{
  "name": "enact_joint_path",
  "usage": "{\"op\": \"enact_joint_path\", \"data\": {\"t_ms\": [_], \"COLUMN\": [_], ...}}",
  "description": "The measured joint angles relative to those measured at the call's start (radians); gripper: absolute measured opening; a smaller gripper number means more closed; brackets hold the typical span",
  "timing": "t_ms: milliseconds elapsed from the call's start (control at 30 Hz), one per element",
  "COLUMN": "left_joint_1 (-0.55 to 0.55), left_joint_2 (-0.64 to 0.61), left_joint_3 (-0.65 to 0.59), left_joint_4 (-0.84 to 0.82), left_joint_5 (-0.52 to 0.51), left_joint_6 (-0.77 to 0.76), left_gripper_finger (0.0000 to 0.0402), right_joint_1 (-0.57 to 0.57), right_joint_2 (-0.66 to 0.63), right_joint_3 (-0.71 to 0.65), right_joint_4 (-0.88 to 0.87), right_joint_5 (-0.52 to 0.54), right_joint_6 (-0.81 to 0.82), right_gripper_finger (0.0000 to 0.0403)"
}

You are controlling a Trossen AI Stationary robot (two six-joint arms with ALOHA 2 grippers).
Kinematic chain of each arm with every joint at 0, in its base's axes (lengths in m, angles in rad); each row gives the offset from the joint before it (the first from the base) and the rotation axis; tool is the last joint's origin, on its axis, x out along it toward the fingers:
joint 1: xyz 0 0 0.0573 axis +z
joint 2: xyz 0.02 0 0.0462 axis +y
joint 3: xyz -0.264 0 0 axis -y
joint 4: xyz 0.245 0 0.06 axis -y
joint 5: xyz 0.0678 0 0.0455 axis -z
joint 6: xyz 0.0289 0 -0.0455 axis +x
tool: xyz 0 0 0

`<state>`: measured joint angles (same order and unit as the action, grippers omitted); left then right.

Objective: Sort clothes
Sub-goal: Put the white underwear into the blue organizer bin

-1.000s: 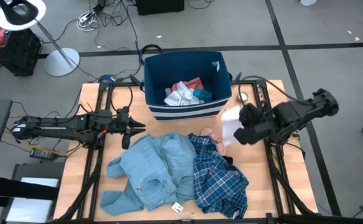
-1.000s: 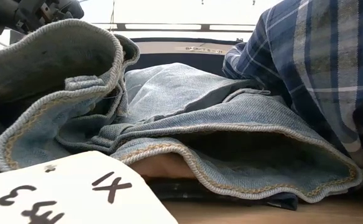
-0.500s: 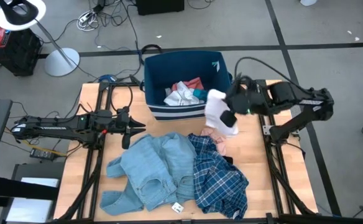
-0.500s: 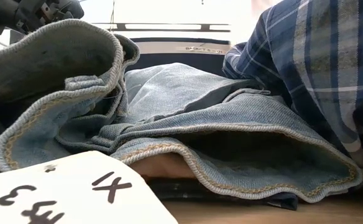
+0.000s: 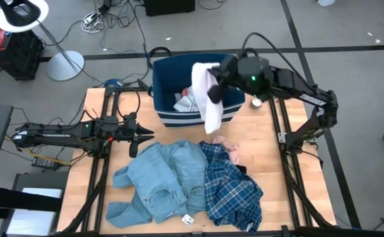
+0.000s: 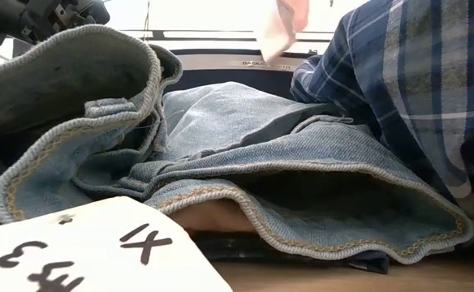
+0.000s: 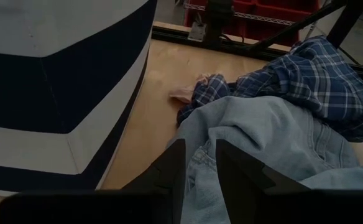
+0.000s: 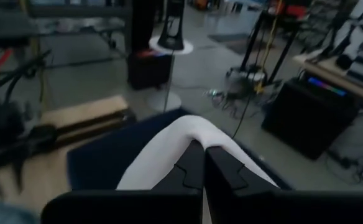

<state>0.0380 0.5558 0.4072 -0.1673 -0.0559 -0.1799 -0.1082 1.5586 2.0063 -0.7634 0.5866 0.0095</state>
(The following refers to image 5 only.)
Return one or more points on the coral and white shirt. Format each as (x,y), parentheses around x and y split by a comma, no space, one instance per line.
(186,102)

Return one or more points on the navy white striped fabric basket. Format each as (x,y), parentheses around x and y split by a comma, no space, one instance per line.
(169,75)

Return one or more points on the light blue denim jeans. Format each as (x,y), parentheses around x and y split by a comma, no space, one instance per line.
(165,177)

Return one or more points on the black power brick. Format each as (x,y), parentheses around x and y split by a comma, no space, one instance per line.
(45,163)

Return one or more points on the black power adapter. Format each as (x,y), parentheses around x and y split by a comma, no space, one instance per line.
(106,6)

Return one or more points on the black garment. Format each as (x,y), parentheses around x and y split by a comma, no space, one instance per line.
(242,169)

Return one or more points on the small white shirt tag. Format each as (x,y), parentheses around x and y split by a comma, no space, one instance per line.
(250,226)

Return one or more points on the navy plaid shirt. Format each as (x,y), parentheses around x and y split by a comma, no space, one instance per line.
(228,194)

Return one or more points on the black aluminium table frame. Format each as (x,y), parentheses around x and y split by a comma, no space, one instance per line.
(98,171)

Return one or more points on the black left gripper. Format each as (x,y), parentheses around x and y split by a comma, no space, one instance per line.
(131,133)

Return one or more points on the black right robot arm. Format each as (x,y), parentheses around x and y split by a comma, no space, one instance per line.
(294,85)

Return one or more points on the silver metal bracket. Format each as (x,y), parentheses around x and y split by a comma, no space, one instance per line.
(281,137)

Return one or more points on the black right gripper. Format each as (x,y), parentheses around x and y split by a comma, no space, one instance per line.
(231,74)

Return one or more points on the grey cabinet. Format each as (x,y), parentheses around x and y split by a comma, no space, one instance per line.
(34,204)

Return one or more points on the pale pink garment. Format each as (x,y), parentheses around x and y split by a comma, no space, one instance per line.
(229,148)

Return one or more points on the white tag reading Pants 3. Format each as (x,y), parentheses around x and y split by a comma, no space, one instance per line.
(188,219)

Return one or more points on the black storage crate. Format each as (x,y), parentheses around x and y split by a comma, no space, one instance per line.
(21,59)

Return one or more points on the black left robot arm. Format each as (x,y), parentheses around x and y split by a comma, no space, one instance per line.
(57,133)

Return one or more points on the black box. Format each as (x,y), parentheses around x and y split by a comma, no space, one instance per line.
(169,6)

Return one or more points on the white round lamp base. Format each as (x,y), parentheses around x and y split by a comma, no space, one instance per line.
(326,2)

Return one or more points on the silver tape roll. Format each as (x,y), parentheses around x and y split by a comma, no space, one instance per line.
(255,104)

